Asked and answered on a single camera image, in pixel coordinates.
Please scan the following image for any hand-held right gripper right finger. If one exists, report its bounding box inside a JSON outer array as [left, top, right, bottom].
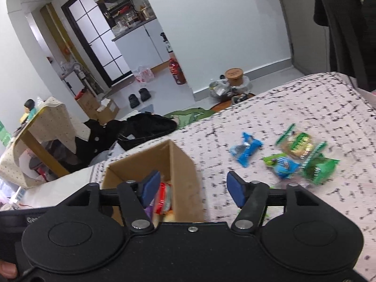
[[227, 171, 321, 230]]

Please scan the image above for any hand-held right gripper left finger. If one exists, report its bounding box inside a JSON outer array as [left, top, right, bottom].
[[60, 171, 161, 230]]

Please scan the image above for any red snack packet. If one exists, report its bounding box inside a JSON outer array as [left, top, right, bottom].
[[153, 182, 172, 215]]

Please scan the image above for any green and blue snack packet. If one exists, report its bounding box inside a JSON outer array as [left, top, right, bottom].
[[263, 153, 300, 180]]

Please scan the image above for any clear green-ended cookie packet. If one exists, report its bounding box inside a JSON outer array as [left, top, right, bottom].
[[276, 123, 327, 165]]

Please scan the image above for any person's left hand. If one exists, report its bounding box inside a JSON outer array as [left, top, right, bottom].
[[0, 261, 17, 281]]

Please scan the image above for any black bag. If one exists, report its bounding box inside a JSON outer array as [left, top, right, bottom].
[[117, 112, 178, 151]]

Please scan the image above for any white bed sheet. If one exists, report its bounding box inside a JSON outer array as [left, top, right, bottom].
[[25, 164, 106, 209]]

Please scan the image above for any brown round rug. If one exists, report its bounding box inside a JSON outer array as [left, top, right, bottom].
[[211, 98, 256, 113]]

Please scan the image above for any green cartoon rug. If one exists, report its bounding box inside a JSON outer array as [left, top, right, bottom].
[[164, 107, 215, 128]]

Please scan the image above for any small wooden table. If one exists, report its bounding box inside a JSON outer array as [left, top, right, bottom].
[[19, 129, 69, 177]]

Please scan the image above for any cardboard box with tissue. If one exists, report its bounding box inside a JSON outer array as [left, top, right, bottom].
[[96, 98, 119, 124]]

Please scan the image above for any clear bag of items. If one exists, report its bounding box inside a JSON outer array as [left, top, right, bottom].
[[209, 79, 232, 97]]

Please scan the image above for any clear plastic container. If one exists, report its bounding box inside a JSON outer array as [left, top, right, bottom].
[[232, 75, 251, 93]]

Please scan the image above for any brown shipping carton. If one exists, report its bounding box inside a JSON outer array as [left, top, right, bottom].
[[76, 90, 100, 114]]

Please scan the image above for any brown lidded bucket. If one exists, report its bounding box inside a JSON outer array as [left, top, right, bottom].
[[225, 68, 245, 86]]

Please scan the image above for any pink and white plastic bag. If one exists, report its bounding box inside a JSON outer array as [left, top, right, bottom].
[[133, 65, 155, 83]]

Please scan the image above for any small table with cloth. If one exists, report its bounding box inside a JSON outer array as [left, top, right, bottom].
[[0, 96, 78, 188]]

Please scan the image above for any large red-brown bottle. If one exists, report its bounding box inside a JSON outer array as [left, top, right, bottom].
[[168, 58, 187, 85]]

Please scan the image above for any dark-haired figurine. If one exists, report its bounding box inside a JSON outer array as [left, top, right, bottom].
[[20, 99, 37, 122]]

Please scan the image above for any small white fan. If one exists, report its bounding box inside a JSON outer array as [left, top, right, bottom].
[[72, 62, 86, 80]]

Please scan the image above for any white kitchen cabinet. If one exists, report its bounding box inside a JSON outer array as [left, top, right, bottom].
[[112, 20, 172, 71]]

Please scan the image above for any black-framed glass door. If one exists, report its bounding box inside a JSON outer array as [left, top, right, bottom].
[[62, 0, 133, 87]]

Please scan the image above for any kitchen shelf with bottles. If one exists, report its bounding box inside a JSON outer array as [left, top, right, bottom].
[[97, 0, 157, 37]]

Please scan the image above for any black coat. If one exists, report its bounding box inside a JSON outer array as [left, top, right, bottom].
[[313, 0, 376, 91]]

